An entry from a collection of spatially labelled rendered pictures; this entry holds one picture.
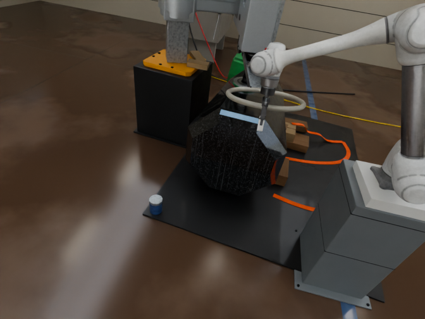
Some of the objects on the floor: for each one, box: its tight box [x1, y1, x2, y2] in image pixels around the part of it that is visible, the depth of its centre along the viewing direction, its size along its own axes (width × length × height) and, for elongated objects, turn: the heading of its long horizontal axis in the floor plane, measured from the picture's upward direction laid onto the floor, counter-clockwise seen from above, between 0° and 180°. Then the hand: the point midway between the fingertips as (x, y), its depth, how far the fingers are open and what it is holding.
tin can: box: [149, 194, 163, 215], centre depth 205 cm, size 10×10×13 cm
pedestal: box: [133, 61, 213, 149], centre depth 286 cm, size 66×66×74 cm
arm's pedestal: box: [294, 159, 425, 310], centre depth 167 cm, size 50×50×80 cm
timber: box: [275, 158, 289, 187], centre depth 258 cm, size 30×12×12 cm, turn 156°
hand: (260, 123), depth 145 cm, fingers closed on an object, 4 cm apart
